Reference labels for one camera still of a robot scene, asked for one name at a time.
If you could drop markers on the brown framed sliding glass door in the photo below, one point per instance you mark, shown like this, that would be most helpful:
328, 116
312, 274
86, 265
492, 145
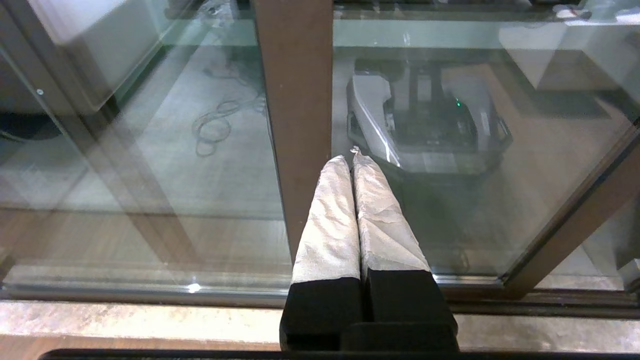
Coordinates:
575, 230

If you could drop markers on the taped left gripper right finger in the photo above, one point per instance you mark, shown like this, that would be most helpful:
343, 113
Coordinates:
390, 240

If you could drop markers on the brown framed fixed glass panel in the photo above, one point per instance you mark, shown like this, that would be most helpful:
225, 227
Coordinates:
292, 125

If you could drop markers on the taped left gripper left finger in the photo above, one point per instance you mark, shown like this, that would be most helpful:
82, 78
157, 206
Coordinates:
330, 240

